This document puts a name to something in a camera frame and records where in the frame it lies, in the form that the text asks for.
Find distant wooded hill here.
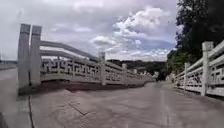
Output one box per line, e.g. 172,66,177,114
105,59,168,77

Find dark green trees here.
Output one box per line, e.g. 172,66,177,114
165,0,224,77

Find grey stone paved path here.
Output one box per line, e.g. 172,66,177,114
0,79,224,128

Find white stone balustrade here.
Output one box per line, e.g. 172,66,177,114
170,40,224,98
17,23,156,90

